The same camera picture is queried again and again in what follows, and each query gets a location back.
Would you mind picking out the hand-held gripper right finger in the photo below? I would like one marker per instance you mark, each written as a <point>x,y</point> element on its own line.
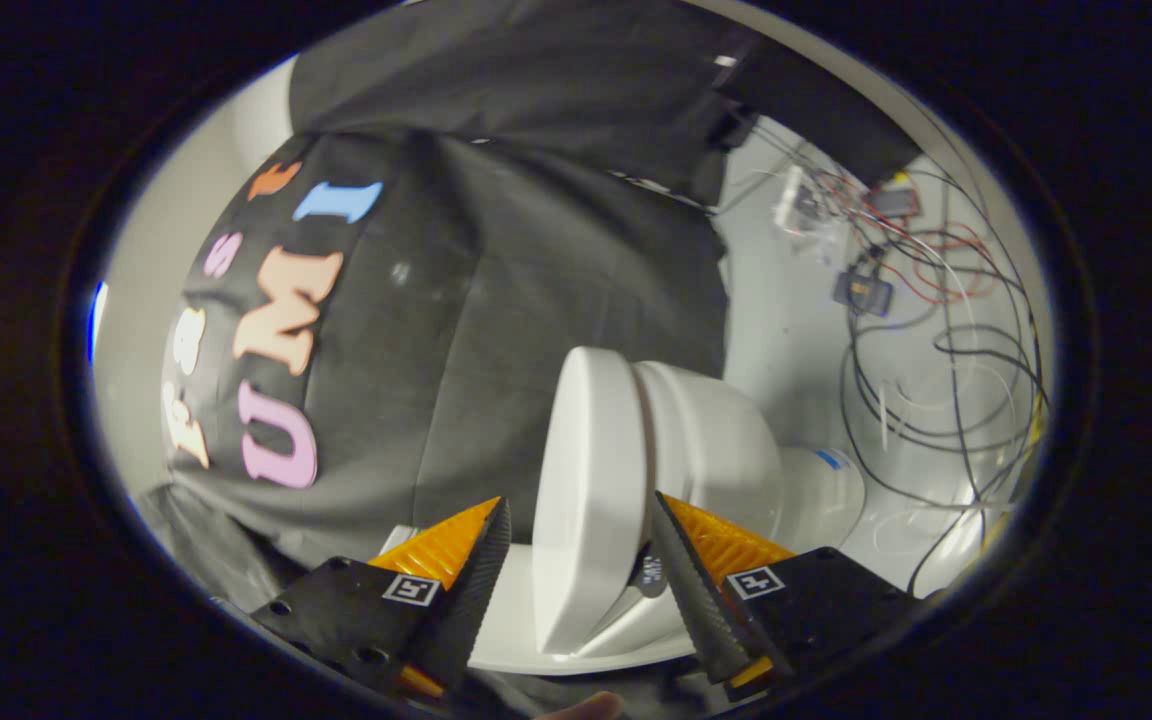
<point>701,600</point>

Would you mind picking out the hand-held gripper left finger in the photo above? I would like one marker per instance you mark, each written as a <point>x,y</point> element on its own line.
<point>466,600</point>

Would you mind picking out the white ceramic toilet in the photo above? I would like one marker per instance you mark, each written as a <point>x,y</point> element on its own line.
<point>716,450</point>

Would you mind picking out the black backdrop cloth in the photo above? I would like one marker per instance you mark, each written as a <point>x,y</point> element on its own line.
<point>496,300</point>

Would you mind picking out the small black electronic module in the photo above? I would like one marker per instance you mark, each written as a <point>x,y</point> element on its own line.
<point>861,293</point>
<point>894,201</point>

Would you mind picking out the small white electronic module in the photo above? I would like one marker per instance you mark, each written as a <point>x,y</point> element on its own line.
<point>794,198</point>

